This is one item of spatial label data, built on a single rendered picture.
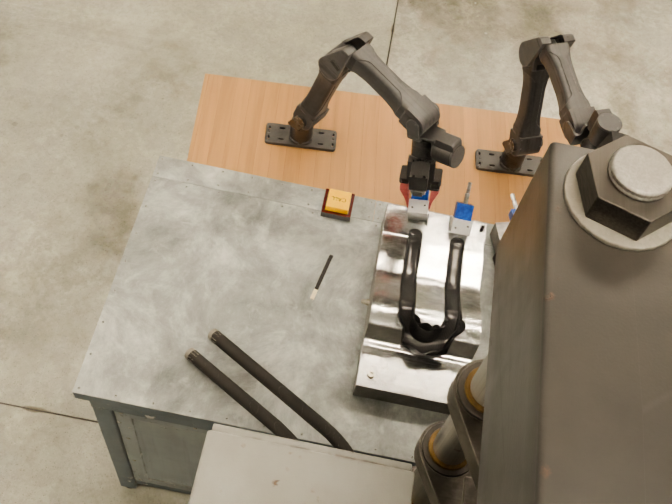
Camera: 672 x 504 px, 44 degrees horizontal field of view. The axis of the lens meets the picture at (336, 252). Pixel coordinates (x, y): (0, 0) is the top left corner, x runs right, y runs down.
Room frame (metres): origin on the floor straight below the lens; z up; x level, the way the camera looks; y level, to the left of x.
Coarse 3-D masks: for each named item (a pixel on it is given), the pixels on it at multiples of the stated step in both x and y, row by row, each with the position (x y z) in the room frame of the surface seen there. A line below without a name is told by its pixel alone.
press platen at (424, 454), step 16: (432, 432) 0.53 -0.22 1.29; (416, 448) 0.51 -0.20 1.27; (432, 448) 0.50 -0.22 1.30; (416, 464) 0.49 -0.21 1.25; (432, 464) 0.48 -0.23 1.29; (464, 464) 0.49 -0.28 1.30; (432, 480) 0.45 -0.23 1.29; (448, 480) 0.46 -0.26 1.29; (464, 480) 0.46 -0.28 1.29; (432, 496) 0.43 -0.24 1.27; (448, 496) 0.43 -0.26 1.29; (464, 496) 0.44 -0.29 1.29
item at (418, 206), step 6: (426, 192) 1.30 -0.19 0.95; (414, 198) 1.28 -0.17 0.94; (420, 198) 1.28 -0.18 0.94; (426, 198) 1.28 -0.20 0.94; (414, 204) 1.25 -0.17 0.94; (420, 204) 1.26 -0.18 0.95; (426, 204) 1.26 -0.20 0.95; (408, 210) 1.24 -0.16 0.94; (414, 210) 1.24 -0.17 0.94; (420, 210) 1.24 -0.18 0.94; (426, 210) 1.24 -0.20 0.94; (408, 216) 1.24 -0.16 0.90; (414, 216) 1.24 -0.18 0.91; (420, 216) 1.24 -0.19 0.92; (426, 216) 1.24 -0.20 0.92
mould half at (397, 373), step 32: (384, 224) 1.21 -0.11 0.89; (416, 224) 1.23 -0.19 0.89; (448, 224) 1.25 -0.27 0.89; (480, 224) 1.27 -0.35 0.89; (384, 256) 1.12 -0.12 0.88; (480, 256) 1.18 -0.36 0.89; (384, 288) 1.02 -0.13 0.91; (384, 320) 0.92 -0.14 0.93; (480, 320) 0.97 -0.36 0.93; (384, 352) 0.87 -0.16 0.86; (448, 352) 0.90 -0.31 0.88; (384, 384) 0.79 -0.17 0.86; (416, 384) 0.81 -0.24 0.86; (448, 384) 0.83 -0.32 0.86
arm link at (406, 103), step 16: (368, 32) 1.48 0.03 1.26; (352, 48) 1.42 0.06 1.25; (368, 48) 1.44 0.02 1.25; (320, 64) 1.43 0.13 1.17; (336, 64) 1.41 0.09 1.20; (352, 64) 1.40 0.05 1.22; (368, 64) 1.40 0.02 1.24; (384, 64) 1.41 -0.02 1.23; (368, 80) 1.39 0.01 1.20; (384, 80) 1.37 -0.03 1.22; (400, 80) 1.39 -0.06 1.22; (384, 96) 1.36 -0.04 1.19; (400, 96) 1.35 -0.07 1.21; (416, 96) 1.36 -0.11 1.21; (400, 112) 1.32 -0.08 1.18; (416, 112) 1.32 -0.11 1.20; (432, 112) 1.33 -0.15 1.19
